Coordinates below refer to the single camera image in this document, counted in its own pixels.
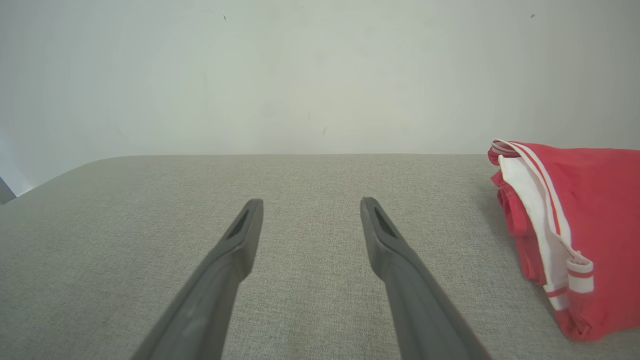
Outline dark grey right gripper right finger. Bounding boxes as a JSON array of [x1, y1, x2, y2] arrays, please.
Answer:
[[360, 196, 494, 360]]

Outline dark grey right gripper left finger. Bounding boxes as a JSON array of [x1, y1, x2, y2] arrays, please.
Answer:
[[131, 198, 265, 360]]

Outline red shirt with white trim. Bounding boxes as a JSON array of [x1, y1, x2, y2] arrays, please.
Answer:
[[490, 170, 549, 287]]

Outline red shirt with white collar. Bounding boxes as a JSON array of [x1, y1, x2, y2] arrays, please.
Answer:
[[488, 138, 640, 343]]

